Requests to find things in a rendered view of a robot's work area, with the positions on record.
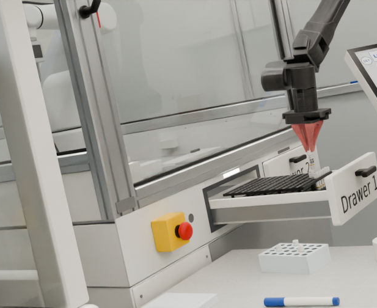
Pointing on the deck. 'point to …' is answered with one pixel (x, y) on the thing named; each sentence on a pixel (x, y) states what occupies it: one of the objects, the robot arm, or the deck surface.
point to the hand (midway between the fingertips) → (310, 148)
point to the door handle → (89, 9)
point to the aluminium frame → (81, 76)
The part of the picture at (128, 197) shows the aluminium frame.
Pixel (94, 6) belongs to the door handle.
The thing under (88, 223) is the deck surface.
